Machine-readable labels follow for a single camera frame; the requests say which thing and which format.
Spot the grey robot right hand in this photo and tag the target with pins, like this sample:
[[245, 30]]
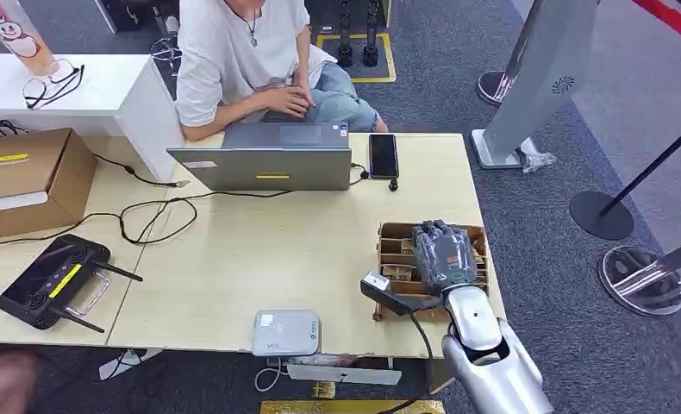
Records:
[[444, 257]]

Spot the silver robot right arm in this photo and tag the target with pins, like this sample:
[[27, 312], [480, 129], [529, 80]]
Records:
[[492, 371]]

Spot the printed cards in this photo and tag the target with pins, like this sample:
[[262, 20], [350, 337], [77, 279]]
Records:
[[397, 273]]

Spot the wooden card box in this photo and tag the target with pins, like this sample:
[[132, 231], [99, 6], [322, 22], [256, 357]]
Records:
[[395, 291]]

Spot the small black knob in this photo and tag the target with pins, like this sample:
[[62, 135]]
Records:
[[393, 185]]

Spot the black smartphone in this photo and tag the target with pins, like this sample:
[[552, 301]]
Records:
[[383, 156]]

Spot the clear plastic wrap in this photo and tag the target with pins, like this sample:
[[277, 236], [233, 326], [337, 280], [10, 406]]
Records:
[[537, 161]]

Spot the black stanchion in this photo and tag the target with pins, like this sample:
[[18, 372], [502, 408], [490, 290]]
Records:
[[600, 216]]

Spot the grey card reader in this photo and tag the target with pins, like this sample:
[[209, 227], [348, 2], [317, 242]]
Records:
[[286, 333]]

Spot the chrome stanchion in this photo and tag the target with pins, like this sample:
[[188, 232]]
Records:
[[494, 88], [640, 283]]

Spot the grey laptop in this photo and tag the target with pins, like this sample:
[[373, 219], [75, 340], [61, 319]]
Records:
[[272, 166]]

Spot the yellow taped floor mat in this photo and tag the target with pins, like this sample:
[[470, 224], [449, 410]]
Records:
[[381, 71]]

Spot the grey kiosk stand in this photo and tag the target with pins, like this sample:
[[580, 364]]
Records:
[[537, 80]]

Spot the black robot legs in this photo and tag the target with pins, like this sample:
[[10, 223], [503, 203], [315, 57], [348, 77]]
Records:
[[370, 51]]

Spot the person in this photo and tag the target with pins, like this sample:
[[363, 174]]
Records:
[[232, 63]]

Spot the red barrier belt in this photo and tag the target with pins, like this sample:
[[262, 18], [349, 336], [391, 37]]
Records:
[[672, 20]]

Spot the white floor marker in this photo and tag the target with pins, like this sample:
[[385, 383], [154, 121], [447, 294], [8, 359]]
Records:
[[126, 361]]

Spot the white counter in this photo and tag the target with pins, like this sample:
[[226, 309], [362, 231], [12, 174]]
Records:
[[118, 91]]

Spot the black controller with antennas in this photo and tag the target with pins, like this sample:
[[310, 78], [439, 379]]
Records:
[[49, 283]]

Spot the black cabinet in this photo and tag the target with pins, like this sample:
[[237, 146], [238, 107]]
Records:
[[132, 12]]

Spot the brown cardboard box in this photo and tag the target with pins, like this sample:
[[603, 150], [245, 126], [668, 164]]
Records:
[[26, 177]]

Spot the black-rimmed glasses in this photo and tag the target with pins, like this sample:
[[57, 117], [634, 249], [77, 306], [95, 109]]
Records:
[[52, 88]]

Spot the blurred pink object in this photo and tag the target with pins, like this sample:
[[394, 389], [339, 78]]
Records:
[[0, 385]]

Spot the cartoon printed drink cup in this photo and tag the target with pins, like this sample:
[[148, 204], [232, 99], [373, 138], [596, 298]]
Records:
[[23, 40]]

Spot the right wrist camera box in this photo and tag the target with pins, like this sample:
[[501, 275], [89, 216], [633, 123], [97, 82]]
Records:
[[383, 288]]

